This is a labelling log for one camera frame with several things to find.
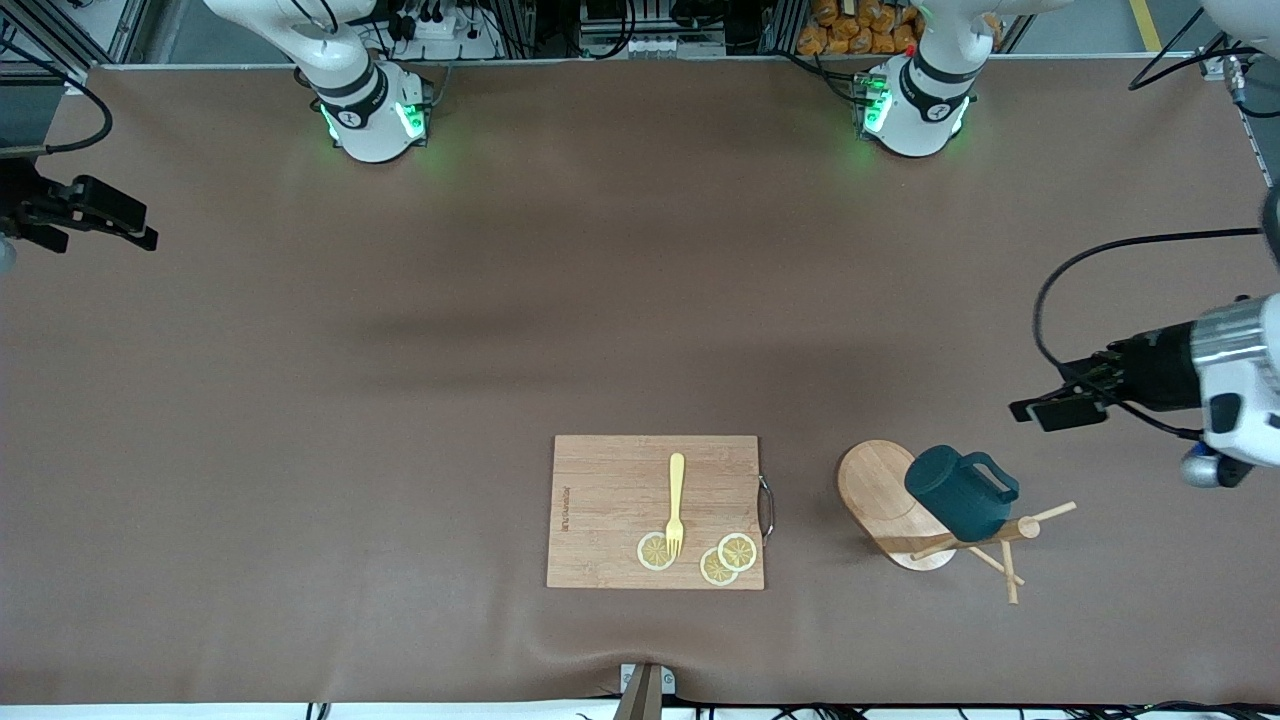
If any aluminium frame profile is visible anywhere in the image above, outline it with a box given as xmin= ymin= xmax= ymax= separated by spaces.
xmin=1195 ymin=0 xmax=1280 ymax=81
xmin=0 ymin=0 xmax=151 ymax=96

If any dark teal mug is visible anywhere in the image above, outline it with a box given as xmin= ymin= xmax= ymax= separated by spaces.
xmin=904 ymin=445 xmax=1021 ymax=542

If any grey equipment with connectors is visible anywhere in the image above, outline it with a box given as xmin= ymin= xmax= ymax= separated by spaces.
xmin=575 ymin=0 xmax=731 ymax=59

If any wooden cup rack with pegs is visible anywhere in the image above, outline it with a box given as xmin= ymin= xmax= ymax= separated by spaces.
xmin=835 ymin=440 xmax=1079 ymax=605

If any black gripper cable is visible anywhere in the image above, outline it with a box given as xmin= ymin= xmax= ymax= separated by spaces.
xmin=0 ymin=30 xmax=114 ymax=157
xmin=1033 ymin=228 xmax=1263 ymax=441

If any yellow plastic fork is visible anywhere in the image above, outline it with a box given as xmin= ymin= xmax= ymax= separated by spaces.
xmin=664 ymin=452 xmax=688 ymax=561

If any white power strip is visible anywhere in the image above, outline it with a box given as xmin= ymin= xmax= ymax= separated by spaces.
xmin=385 ymin=8 xmax=501 ymax=61

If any wooden cutting board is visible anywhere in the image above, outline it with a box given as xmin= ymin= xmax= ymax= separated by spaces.
xmin=546 ymin=434 xmax=777 ymax=591

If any brown table cover mat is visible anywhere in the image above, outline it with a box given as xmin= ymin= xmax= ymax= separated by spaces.
xmin=0 ymin=55 xmax=1280 ymax=706

